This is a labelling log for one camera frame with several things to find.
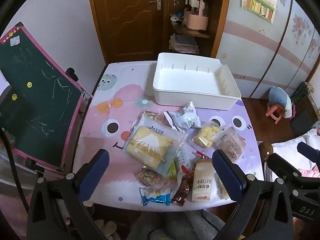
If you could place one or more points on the white plastic bin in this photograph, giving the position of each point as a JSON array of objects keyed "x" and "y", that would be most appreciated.
[{"x": 185, "y": 80}]

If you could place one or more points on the yellow cake packet mountain print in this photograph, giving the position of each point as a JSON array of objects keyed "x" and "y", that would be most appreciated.
[{"x": 148, "y": 145}]

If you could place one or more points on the colourful wall poster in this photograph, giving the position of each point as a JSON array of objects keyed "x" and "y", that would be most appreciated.
[{"x": 257, "y": 2}]

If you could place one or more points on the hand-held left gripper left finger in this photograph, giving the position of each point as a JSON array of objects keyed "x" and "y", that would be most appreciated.
[{"x": 93, "y": 173}]

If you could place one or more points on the blue white candy packet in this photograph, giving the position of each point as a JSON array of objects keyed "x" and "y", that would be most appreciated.
[{"x": 156, "y": 198}]

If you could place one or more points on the small toy figurines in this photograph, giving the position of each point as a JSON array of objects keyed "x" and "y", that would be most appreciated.
[{"x": 177, "y": 17}]

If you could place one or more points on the white pillow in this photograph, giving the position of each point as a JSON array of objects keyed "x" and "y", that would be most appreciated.
[{"x": 287, "y": 146}]

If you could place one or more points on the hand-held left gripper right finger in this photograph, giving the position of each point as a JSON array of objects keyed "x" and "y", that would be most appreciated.
[{"x": 228, "y": 176}]

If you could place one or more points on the brown wooden door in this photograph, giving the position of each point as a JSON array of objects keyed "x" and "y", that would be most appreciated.
[{"x": 125, "y": 17}]

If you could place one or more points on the red edged clear packet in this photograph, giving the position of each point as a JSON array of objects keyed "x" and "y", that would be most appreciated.
[{"x": 203, "y": 157}]

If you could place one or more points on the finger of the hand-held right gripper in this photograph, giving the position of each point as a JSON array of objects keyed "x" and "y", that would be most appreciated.
[
  {"x": 308, "y": 150},
  {"x": 282, "y": 165}
]

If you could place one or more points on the brown wooden bed knob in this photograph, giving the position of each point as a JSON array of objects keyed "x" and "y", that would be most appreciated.
[{"x": 266, "y": 150}]

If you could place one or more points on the grey fleece clothing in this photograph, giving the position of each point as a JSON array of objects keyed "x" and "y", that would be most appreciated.
[{"x": 175, "y": 227}]

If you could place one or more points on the grey white snack packet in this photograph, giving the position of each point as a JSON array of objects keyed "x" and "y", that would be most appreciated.
[
  {"x": 175, "y": 121},
  {"x": 191, "y": 117}
]

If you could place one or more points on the clear blue print packet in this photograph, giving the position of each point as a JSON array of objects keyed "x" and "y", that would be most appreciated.
[{"x": 185, "y": 157}]

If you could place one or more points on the green chalkboard easel pink frame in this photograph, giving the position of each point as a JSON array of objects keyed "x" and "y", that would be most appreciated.
[{"x": 37, "y": 92}]

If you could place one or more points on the white cracker packet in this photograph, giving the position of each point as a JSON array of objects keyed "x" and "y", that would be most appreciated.
[{"x": 201, "y": 182}]

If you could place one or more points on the clear nut bar packet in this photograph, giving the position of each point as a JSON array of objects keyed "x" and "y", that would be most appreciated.
[{"x": 151, "y": 116}]

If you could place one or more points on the yellow puffed rice cake packet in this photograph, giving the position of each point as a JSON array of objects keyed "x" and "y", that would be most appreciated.
[{"x": 206, "y": 136}]

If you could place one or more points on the round nut cake packet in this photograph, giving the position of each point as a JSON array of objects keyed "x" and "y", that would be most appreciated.
[{"x": 148, "y": 177}]

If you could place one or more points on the dark brown red packet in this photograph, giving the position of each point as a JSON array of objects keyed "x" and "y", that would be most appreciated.
[{"x": 182, "y": 191}]

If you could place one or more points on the pink plastic stool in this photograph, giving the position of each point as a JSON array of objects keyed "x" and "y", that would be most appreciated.
[{"x": 273, "y": 111}]

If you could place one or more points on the green snack packet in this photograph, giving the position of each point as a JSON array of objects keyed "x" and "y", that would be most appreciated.
[{"x": 173, "y": 172}]

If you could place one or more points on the wooden corner shelf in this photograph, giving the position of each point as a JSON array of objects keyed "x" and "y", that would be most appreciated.
[{"x": 192, "y": 33}]

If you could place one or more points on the pale rice cake packet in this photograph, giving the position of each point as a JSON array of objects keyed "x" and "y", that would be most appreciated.
[{"x": 221, "y": 188}]

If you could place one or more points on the clear brown cake packet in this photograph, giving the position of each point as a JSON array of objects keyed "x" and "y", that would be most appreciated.
[{"x": 231, "y": 143}]

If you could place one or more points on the pink blanket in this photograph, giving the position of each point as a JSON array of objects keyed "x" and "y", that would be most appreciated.
[{"x": 311, "y": 173}]

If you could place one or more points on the stack of folded towels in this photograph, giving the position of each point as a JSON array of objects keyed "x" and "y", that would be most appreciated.
[{"x": 183, "y": 45}]

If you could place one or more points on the blue round cushion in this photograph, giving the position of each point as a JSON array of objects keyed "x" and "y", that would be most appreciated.
[{"x": 277, "y": 96}]

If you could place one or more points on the cartoon printed tablecloth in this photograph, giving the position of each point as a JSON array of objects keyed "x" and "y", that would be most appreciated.
[{"x": 125, "y": 105}]

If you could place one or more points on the green printed box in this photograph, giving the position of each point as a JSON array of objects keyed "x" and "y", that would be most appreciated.
[{"x": 300, "y": 95}]

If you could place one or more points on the floral printed wardrobe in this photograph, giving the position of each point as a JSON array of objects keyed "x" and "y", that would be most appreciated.
[{"x": 262, "y": 55}]

